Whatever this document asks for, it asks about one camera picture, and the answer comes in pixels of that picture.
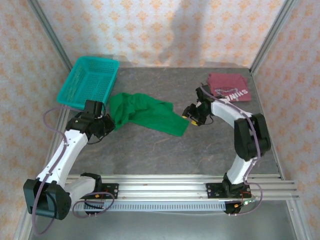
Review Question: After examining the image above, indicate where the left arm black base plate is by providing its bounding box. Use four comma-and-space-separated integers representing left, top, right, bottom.
101, 183, 120, 201

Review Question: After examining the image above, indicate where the teal plastic mesh basket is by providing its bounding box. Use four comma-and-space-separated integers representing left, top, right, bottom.
56, 56, 120, 111

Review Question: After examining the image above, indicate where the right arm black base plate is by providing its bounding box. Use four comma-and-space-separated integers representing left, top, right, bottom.
205, 182, 226, 200

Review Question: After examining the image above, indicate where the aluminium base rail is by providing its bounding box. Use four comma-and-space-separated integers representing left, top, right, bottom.
65, 174, 301, 201

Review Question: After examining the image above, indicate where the green t-shirt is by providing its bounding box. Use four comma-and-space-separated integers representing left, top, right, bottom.
109, 92, 190, 137

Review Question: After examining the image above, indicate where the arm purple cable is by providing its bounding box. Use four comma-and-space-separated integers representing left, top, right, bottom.
31, 104, 116, 237
200, 83, 265, 217

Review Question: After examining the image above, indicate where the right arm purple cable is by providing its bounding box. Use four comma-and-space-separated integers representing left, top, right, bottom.
200, 83, 265, 217

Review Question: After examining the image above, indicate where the aluminium table edge rail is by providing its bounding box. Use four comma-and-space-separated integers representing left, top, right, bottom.
249, 68, 312, 240
13, 104, 72, 240

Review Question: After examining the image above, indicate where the maroon printed t-shirt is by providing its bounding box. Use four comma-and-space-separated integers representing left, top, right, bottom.
206, 72, 252, 103

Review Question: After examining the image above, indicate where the aluminium frame post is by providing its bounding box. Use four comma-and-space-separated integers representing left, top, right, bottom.
27, 0, 73, 72
249, 0, 297, 75

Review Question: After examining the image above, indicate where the grey slotted cable duct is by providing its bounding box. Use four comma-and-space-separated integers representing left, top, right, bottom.
72, 201, 227, 212

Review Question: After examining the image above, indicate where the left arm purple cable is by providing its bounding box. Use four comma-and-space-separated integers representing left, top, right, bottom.
31, 104, 116, 237

